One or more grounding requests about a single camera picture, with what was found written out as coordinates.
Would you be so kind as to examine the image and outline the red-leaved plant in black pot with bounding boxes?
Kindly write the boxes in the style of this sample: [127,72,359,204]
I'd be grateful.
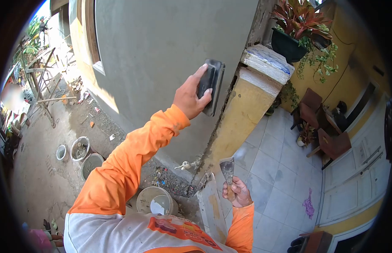
[269,0,339,85]

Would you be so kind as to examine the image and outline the white double door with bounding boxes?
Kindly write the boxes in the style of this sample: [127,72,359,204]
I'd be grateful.
[315,91,391,227]

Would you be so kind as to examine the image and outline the black plastering float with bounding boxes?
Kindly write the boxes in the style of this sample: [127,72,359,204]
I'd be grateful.
[197,59,225,117]

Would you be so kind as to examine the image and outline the white plank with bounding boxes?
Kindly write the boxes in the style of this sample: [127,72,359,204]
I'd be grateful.
[196,180,229,245]

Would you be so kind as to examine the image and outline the long wooden handle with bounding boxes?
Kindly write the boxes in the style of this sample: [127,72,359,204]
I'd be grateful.
[36,96,77,104]

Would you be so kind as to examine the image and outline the white plastic bucket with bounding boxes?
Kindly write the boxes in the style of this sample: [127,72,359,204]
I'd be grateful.
[136,186,179,216]

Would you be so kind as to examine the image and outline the purple rag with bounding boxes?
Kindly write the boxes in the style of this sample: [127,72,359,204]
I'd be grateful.
[302,188,315,220]

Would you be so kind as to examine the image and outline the person's body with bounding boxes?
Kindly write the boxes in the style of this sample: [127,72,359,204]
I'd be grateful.
[63,152,238,253]

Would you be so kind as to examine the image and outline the grey cement bucket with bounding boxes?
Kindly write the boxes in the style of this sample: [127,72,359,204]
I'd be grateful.
[70,136,91,162]

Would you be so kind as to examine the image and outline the dirty round bucket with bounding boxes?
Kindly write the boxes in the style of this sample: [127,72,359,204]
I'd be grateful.
[80,153,105,182]

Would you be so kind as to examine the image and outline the black shoes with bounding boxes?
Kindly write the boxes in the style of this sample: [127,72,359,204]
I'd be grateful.
[287,237,307,253]

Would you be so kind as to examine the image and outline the yellow concrete pillar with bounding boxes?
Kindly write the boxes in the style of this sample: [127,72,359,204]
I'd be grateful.
[192,44,295,187]

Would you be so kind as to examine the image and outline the person's right fingers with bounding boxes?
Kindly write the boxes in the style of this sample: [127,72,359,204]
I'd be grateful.
[231,176,251,203]

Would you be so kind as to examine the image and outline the wall window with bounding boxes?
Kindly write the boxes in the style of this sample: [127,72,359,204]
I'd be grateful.
[76,0,105,76]

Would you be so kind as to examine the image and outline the metal putty knife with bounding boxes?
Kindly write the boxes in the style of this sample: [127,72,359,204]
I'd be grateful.
[219,157,236,202]

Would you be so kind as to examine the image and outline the small grey bucket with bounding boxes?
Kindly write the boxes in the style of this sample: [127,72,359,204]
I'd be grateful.
[56,144,69,162]

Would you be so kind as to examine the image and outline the person's right hand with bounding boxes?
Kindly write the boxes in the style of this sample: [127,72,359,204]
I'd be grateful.
[222,176,253,208]

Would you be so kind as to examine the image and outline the white water tap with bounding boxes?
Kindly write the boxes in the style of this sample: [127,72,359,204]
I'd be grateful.
[174,160,201,171]

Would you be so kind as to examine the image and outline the person's left thumb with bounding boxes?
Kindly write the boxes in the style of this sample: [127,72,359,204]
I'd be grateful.
[197,88,213,107]

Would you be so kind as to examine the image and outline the brown wooden chair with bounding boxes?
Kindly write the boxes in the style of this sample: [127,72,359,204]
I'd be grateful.
[306,128,352,170]
[290,87,323,130]

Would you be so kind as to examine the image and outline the person's left hand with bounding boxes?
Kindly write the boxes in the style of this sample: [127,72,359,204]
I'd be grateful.
[173,63,213,120]

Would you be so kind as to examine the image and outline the small potted plant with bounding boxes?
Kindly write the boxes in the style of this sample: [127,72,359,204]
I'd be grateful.
[296,121,315,148]

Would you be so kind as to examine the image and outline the person's left fingers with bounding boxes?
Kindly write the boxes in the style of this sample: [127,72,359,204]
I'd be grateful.
[185,63,209,86]

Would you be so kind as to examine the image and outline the wooden trestle frame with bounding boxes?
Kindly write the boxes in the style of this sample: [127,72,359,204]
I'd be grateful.
[24,47,62,129]

